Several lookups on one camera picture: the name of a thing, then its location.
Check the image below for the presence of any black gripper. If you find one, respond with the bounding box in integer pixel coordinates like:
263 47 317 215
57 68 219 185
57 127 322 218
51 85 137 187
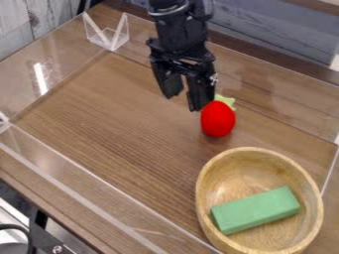
146 13 218 111

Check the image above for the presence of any red plush strawberry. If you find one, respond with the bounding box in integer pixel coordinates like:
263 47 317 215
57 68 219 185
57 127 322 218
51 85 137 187
201 94 237 138

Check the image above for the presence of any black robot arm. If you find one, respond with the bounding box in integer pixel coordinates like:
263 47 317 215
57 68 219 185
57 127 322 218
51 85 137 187
146 0 218 111

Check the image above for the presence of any wooden bowl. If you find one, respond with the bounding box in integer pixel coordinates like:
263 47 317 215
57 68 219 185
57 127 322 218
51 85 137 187
195 147 325 254

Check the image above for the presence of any green rectangular block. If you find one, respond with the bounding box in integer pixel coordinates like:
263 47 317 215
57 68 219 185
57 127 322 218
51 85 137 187
211 187 301 235

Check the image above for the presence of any clear acrylic corner bracket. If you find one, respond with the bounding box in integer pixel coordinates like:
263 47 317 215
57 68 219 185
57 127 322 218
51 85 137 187
83 13 130 52

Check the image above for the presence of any clear acrylic enclosure wall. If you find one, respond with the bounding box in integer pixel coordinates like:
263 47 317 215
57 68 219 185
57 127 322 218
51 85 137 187
0 113 221 254

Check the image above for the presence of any black table leg bracket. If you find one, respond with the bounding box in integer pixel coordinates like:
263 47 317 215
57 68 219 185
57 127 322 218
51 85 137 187
30 209 78 254

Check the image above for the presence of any black cable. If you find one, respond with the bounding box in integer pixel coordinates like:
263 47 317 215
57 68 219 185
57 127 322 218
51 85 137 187
0 223 35 254

